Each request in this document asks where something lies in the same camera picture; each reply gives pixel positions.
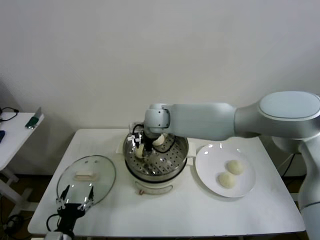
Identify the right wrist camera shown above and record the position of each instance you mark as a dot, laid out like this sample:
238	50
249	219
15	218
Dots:
133	140

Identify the white side table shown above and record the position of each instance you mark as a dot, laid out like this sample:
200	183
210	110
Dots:
15	140

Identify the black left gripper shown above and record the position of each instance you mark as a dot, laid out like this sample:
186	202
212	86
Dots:
70	212

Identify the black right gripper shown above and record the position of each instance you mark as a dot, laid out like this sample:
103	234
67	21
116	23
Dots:
148	142

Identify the white steamed baozi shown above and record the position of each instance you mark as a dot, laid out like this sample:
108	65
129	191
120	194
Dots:
139	151
227	180
160	141
235	167

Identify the white round plate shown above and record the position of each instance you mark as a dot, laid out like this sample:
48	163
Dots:
212	162

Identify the stainless steel steamer basket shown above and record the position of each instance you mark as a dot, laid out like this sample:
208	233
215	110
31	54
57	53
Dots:
170	162

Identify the blue handheld object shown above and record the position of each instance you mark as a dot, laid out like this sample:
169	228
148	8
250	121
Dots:
2	136

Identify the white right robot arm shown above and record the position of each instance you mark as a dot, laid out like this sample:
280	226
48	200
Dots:
212	120

